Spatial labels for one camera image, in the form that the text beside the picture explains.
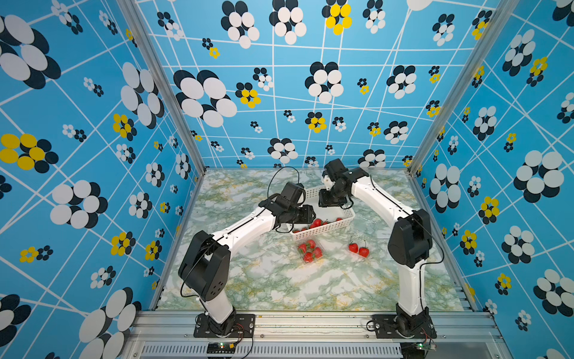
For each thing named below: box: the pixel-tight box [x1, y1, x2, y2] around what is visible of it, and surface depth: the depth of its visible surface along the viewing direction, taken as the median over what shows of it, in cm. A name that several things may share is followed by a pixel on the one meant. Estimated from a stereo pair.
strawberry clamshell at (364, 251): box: [358, 246, 370, 259], surface depth 90 cm
